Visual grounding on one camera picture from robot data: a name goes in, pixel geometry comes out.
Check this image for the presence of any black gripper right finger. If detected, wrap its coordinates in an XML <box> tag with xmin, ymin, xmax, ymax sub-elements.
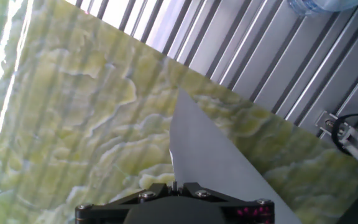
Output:
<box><xmin>178</xmin><ymin>182</ymin><xmax>275</xmax><ymax>224</ymax></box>

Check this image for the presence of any black ring cable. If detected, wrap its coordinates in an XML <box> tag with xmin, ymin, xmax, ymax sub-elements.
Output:
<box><xmin>331</xmin><ymin>113</ymin><xmax>358</xmax><ymax>156</ymax></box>

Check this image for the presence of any white paper sheet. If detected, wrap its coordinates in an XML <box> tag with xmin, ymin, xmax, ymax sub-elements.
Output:
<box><xmin>168</xmin><ymin>86</ymin><xmax>303</xmax><ymax>224</ymax></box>

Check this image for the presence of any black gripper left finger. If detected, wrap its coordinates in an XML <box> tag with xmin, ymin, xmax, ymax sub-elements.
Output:
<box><xmin>75</xmin><ymin>182</ymin><xmax>175</xmax><ymax>224</ymax></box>

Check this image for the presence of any green marble pattern mat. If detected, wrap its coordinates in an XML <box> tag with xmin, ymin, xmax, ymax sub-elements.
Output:
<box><xmin>0</xmin><ymin>0</ymin><xmax>358</xmax><ymax>224</ymax></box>

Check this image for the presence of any clear plastic water bottle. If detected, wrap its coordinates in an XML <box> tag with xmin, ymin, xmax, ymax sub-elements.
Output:
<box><xmin>287</xmin><ymin>0</ymin><xmax>358</xmax><ymax>16</ymax></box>

